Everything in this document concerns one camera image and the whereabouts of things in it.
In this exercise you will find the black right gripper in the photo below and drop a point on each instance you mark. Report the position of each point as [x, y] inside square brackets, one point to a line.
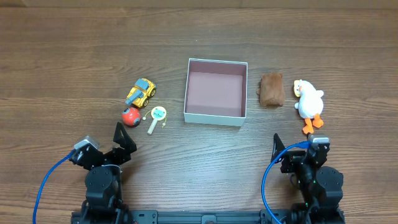
[292, 156]

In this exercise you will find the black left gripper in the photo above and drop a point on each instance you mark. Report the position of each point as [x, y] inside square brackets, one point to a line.
[109, 154]

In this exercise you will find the white plush duck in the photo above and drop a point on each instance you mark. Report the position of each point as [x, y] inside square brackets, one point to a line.
[310, 105]

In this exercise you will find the yellow toy truck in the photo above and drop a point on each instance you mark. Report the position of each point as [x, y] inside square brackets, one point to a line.
[140, 93]

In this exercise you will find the brown plush toy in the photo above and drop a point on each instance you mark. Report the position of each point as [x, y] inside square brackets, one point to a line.
[271, 89]

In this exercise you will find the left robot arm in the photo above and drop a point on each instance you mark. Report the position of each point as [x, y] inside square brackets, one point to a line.
[104, 195]

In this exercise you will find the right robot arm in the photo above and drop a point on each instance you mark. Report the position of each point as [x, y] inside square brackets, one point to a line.
[320, 185]

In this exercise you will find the red toy ball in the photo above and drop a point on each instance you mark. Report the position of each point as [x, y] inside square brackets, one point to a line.
[131, 116]

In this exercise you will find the wooden rattle drum toy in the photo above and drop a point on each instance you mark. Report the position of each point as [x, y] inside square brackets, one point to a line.
[158, 113]

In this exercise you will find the white square cardboard box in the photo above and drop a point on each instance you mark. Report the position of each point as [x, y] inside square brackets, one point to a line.
[216, 92]

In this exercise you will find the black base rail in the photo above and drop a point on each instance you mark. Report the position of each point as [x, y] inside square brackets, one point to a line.
[155, 217]

